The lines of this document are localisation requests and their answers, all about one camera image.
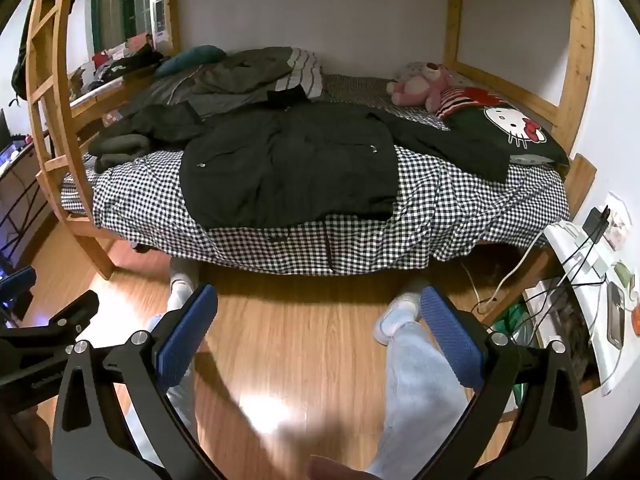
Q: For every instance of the black charger adapter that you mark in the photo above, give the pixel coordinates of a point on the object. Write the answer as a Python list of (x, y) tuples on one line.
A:
[(595, 225)]

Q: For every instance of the person's left leg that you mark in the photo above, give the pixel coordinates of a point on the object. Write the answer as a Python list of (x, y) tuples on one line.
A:
[(172, 400)]

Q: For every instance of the green door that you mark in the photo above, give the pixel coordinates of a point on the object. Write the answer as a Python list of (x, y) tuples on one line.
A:
[(112, 15)]

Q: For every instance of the pink plush toy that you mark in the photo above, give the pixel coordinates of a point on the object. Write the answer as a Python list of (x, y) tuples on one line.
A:
[(417, 87)]

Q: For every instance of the olive green jacket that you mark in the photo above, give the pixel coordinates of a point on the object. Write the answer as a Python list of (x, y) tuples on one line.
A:
[(245, 70)]

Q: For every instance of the person's leg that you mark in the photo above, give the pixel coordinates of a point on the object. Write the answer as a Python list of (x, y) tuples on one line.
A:
[(172, 400), (415, 390)]

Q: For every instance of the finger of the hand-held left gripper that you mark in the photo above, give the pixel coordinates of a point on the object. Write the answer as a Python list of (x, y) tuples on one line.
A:
[(70, 316), (15, 282)]

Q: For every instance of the white striped pillow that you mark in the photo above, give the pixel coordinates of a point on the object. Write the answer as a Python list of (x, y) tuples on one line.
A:
[(305, 72)]

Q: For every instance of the person's right leg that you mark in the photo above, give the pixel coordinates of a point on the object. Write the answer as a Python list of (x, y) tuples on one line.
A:
[(415, 390)]

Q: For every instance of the orange round object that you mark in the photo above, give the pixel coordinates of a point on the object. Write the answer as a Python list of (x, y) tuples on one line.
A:
[(636, 320)]

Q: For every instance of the white side desk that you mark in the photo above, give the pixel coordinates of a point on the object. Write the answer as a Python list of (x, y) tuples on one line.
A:
[(595, 310)]

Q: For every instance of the dark olive folded garment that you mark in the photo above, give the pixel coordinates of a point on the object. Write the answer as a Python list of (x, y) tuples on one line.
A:
[(117, 152)]

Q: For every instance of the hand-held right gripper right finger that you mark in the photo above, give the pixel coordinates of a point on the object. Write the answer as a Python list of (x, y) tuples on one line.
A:
[(450, 340)]

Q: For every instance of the black jacket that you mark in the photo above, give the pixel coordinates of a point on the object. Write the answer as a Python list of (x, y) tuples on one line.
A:
[(290, 170)]

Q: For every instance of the cluttered wooden table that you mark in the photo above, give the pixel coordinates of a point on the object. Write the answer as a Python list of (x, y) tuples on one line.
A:
[(115, 67)]

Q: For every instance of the person's right hand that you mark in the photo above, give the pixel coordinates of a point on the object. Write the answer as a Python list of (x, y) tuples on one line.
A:
[(332, 470)]

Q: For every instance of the green bag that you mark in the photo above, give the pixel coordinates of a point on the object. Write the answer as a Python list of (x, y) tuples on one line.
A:
[(512, 322)]

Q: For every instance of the teal pillow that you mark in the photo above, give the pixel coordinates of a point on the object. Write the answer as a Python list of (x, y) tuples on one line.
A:
[(187, 57)]

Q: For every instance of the red striped cushion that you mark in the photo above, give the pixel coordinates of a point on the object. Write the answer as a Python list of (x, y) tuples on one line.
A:
[(462, 100)]

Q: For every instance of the smartphone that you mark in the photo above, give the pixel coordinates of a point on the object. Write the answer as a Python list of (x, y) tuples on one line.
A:
[(616, 315)]

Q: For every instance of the black white checkered bed sheet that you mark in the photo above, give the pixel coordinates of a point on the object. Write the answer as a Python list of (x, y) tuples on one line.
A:
[(450, 220)]

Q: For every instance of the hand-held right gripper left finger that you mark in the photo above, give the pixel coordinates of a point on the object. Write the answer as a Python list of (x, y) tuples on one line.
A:
[(187, 332)]

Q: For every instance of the desk with black frame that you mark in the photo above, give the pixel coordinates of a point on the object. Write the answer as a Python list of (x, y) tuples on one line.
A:
[(20, 195)]

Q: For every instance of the black cat print pillow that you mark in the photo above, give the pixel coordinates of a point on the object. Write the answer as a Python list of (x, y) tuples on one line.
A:
[(475, 132)]

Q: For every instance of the white shoe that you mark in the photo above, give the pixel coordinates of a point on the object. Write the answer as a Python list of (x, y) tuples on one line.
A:
[(397, 315), (182, 280)]

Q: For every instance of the wooden bunk bed frame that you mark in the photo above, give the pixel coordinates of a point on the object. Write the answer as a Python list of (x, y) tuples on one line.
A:
[(580, 60)]

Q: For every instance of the dark hanging bag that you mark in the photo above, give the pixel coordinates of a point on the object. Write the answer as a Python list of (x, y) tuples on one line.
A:
[(22, 60)]

